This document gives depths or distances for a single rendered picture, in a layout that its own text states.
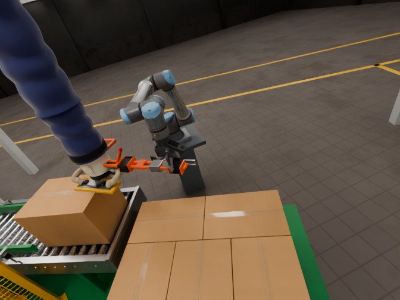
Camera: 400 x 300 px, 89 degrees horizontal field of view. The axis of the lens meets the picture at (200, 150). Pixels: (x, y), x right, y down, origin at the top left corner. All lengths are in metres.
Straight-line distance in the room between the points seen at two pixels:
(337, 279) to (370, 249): 0.40
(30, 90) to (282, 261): 1.63
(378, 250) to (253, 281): 1.21
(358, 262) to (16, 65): 2.50
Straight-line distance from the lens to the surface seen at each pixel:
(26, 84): 1.28
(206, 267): 1.50
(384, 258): 2.30
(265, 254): 1.50
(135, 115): 1.12
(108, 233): 1.85
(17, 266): 2.36
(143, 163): 1.27
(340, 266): 2.16
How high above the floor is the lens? 1.89
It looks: 35 degrees down
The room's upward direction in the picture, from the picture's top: 16 degrees counter-clockwise
